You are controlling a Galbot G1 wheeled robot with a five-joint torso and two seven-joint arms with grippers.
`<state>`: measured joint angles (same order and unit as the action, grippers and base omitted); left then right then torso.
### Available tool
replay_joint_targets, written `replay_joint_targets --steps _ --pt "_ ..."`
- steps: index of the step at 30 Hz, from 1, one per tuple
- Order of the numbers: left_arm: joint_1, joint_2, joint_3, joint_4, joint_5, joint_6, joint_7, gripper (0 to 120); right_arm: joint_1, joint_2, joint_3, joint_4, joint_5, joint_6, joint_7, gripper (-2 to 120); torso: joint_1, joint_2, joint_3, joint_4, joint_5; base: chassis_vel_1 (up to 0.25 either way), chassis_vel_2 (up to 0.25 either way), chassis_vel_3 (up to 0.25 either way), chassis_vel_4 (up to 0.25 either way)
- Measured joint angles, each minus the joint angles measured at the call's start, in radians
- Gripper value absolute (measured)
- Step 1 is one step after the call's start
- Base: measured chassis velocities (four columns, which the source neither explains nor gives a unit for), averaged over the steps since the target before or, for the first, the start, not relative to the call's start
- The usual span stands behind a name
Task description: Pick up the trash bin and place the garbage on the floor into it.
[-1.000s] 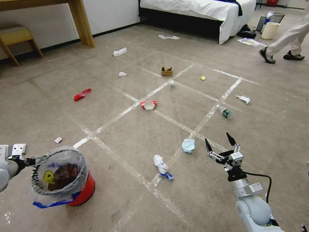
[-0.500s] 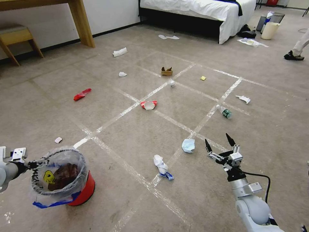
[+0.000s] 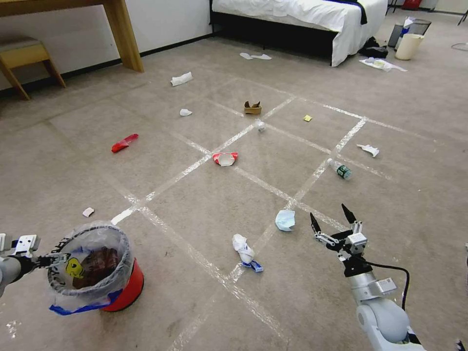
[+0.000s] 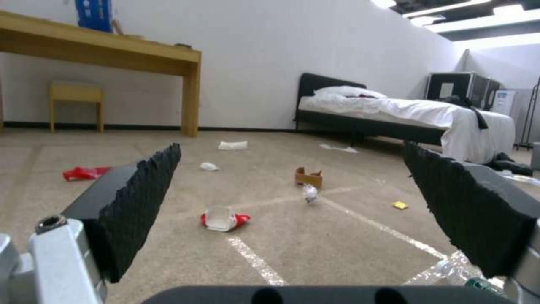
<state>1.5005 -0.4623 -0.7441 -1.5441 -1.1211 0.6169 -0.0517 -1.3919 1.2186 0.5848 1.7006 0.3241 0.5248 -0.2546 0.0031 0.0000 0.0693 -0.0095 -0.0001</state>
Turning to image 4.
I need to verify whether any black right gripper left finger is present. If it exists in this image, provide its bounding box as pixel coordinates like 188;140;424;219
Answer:
0;143;182;304

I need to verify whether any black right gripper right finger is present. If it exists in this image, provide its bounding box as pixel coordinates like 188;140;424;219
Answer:
401;141;540;304

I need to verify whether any black clothing on floor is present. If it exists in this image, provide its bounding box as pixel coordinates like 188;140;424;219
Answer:
485;152;534;176

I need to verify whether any red plastic bag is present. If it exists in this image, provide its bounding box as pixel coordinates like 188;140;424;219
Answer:
62;166;113;182

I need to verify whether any clear plastic bottle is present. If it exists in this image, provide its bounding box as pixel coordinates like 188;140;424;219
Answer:
434;258;505;290

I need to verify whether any red and white carton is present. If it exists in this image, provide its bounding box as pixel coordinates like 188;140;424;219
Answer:
200;206;251;232

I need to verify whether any black garment on bed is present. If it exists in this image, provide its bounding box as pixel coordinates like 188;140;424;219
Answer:
438;95;489;130

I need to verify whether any black clothes rack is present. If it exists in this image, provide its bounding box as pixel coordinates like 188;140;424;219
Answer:
514;76;540;151

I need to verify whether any white poster board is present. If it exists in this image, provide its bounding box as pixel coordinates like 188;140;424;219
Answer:
491;89;516;115

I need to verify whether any yellow wooden stool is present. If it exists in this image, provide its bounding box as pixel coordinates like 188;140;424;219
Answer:
49;80;105;133

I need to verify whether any black metal-edged case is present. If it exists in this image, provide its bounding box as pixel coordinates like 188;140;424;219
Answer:
424;72;502;111

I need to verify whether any white torn paper strip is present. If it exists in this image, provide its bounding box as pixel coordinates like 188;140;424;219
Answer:
318;144;359;154

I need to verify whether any crumpled white paper ball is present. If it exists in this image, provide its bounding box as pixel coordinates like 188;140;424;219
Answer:
301;185;320;204

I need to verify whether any wooden desk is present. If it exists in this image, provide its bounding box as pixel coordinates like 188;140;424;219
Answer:
0;10;202;138

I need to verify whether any brown cardboard box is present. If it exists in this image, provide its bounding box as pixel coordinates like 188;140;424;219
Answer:
294;167;325;188

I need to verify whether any white pillow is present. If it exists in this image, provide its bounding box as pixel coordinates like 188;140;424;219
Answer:
313;85;387;100

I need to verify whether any blue box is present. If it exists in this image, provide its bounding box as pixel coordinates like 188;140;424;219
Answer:
73;0;116;33

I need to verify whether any black frame bed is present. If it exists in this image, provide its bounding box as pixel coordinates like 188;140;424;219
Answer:
293;73;516;165

